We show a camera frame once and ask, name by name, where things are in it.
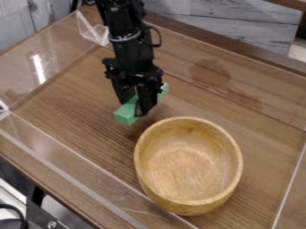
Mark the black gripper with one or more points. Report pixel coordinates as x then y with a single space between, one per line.
131 69

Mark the green rectangular block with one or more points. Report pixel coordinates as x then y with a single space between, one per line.
124 114

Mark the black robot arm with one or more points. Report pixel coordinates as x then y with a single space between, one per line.
121 16

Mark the brown wooden bowl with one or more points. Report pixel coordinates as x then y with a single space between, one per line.
188 165

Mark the clear acrylic tray walls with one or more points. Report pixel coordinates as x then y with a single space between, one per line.
61 139

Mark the black metal table leg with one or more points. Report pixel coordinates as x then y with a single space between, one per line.
37 216

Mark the clear acrylic corner bracket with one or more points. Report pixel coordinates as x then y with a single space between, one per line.
96 33

